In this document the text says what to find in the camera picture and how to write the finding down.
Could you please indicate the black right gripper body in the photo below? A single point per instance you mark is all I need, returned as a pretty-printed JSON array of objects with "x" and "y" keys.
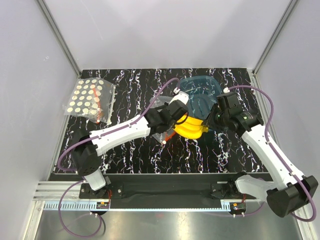
[{"x": 217, "y": 117}]

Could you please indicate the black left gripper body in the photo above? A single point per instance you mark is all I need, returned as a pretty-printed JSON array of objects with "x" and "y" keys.
[{"x": 171, "y": 125}]

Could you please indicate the clear zip bag orange zipper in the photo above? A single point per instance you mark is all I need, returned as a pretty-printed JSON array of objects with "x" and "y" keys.
[{"x": 163, "y": 137}]

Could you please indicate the yellow toy banana bunch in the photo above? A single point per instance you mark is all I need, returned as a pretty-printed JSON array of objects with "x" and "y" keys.
[{"x": 190, "y": 127}]

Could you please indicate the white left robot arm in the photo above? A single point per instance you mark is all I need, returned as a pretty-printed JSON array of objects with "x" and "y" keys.
[{"x": 86, "y": 152}]

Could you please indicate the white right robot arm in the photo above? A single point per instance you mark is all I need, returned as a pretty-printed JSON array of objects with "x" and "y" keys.
[{"x": 289, "y": 189}]

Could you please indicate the clear bag with round stickers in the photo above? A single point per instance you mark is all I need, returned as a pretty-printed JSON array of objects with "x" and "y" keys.
[{"x": 93, "y": 99}]

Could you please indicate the teal transparent plastic container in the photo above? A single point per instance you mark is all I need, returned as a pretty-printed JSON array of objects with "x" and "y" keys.
[{"x": 202, "y": 91}]

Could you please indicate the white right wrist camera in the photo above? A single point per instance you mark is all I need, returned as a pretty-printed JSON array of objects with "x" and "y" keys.
[{"x": 226, "y": 91}]

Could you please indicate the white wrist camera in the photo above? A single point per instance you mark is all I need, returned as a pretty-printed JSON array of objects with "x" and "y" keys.
[
  {"x": 180, "y": 95},
  {"x": 226, "y": 91}
]

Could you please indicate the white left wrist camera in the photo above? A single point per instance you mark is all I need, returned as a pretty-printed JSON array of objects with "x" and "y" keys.
[{"x": 180, "y": 95}]

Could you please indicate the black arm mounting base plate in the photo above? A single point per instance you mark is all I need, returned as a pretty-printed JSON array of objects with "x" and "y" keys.
[{"x": 163, "y": 191}]

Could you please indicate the right aluminium frame post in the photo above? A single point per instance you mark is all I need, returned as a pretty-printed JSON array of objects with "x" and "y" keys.
[{"x": 275, "y": 35}]

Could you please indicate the aluminium frame post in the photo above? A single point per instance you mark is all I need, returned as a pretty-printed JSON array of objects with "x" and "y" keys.
[
  {"x": 58, "y": 36},
  {"x": 275, "y": 35}
]

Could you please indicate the aluminium frame rail front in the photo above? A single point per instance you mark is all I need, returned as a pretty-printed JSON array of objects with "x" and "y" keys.
[{"x": 55, "y": 195}]

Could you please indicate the left aluminium frame post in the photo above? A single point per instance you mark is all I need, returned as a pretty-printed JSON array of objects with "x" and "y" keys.
[{"x": 58, "y": 36}]

